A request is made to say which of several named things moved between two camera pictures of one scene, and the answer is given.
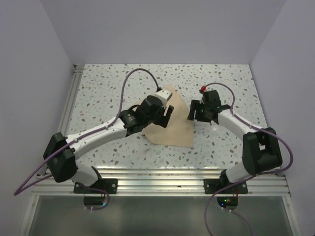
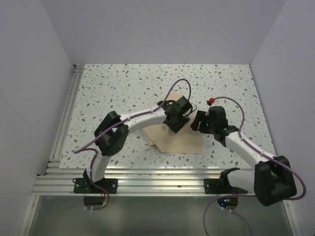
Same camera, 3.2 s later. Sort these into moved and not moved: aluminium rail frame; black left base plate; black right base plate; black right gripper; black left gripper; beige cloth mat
Moved: beige cloth mat; black left gripper; black right gripper
Not moved: black right base plate; black left base plate; aluminium rail frame
